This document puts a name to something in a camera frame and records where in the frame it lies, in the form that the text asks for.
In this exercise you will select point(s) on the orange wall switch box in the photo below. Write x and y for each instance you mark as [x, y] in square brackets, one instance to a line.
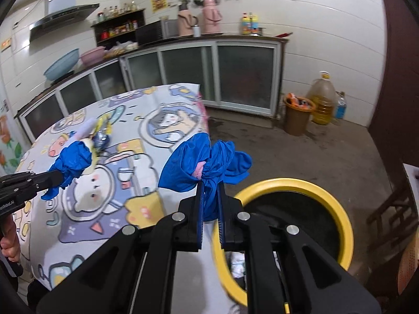
[5, 44]

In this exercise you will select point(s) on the white cup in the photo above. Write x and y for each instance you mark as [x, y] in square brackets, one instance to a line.
[196, 31]

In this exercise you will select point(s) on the brown wooden door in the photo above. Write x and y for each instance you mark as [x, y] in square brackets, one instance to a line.
[401, 55]

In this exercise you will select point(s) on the pink plastic basin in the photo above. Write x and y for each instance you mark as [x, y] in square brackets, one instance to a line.
[93, 56]

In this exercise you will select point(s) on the yellow blue wrapper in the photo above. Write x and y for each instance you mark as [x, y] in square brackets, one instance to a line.
[102, 135]

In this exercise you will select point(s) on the yellow detergent bottle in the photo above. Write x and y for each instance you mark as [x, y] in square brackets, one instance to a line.
[249, 24]

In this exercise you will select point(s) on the steel range hood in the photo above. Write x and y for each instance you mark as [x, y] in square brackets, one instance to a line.
[62, 13]

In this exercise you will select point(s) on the pink thermos with brown lid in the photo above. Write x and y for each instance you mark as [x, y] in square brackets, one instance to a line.
[186, 23]

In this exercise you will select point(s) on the dark wooden spice rack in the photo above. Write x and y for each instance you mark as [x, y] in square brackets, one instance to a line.
[119, 16]

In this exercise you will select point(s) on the row of seasoning jars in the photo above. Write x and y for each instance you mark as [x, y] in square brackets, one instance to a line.
[119, 29]

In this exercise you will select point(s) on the cartoon printed tablecloth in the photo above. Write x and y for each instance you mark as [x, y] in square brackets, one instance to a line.
[124, 176]

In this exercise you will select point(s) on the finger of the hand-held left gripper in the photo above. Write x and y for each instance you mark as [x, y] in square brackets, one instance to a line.
[36, 180]

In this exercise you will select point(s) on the yellow wall poster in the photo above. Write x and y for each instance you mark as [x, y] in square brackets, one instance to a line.
[158, 1]

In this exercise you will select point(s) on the flower painted glass door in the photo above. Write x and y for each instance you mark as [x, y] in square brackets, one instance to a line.
[8, 137]

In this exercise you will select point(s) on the large cooking oil jug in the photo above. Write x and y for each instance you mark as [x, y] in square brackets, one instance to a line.
[322, 104]

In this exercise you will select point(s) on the person's left hand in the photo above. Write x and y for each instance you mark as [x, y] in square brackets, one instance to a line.
[11, 247]

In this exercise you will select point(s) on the row of condiment bottles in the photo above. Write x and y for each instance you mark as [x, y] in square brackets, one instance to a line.
[118, 9]

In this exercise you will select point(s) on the brown waste bin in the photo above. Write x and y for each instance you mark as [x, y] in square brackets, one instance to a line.
[298, 119]

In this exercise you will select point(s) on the clear bag of food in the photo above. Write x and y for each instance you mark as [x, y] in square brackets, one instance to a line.
[122, 47]

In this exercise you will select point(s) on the kitchen counter cabinet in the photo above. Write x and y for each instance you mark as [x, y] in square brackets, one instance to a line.
[242, 72]

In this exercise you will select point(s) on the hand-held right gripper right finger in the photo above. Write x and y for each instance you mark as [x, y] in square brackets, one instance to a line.
[222, 217]

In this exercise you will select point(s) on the bottle of blue liquid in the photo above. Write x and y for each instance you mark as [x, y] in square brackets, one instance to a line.
[340, 108]

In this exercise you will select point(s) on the blue plastic bag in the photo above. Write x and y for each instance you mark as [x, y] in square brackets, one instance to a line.
[186, 163]
[72, 162]

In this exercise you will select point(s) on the yellow rimmed black bin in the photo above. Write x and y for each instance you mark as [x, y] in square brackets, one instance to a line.
[340, 216]

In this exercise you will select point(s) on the blue plastic basin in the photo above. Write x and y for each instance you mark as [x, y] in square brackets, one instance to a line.
[62, 67]

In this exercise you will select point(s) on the wooden stool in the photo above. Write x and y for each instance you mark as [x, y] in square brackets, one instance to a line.
[389, 206]

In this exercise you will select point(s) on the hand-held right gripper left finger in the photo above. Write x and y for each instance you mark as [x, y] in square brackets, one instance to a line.
[198, 216]

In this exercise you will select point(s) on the white crumpled plastic bag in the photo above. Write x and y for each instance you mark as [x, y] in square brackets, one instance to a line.
[86, 129]

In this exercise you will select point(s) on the black microwave oven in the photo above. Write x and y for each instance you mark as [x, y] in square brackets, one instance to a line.
[154, 32]

